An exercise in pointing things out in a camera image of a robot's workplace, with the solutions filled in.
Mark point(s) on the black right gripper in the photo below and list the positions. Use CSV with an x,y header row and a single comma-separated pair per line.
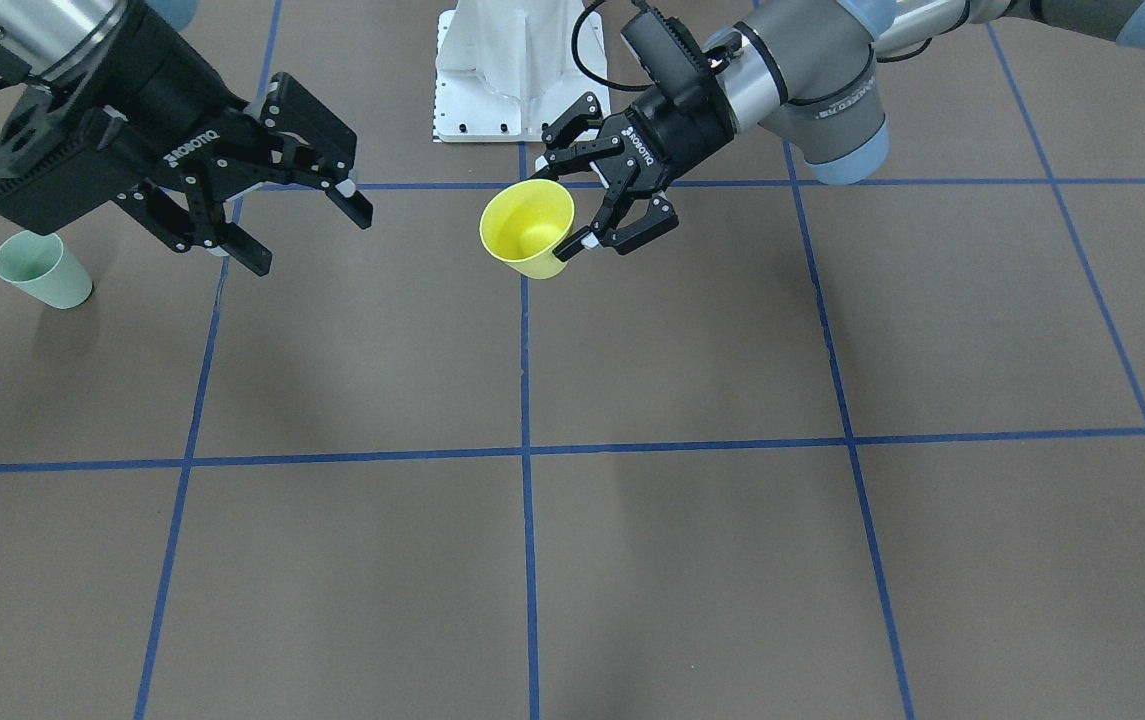
x,y
154,110

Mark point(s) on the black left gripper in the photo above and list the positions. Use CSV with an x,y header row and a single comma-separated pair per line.
x,y
684,122

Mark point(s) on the yellow plastic cup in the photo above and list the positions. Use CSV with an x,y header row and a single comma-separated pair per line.
x,y
523,225

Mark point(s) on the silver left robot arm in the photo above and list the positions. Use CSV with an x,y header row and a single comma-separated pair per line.
x,y
807,71

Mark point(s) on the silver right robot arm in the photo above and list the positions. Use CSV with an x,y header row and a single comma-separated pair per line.
x,y
51,46

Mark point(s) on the light green plastic cup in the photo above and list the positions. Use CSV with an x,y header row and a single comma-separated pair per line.
x,y
42,266

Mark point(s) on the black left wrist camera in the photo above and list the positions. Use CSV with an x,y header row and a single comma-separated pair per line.
x,y
669,54

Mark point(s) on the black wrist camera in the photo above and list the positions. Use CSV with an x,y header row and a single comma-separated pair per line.
x,y
669,54
61,160

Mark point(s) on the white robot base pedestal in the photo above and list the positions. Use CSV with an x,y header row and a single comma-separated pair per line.
x,y
505,69

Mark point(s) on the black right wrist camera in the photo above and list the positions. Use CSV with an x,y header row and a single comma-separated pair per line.
x,y
61,160

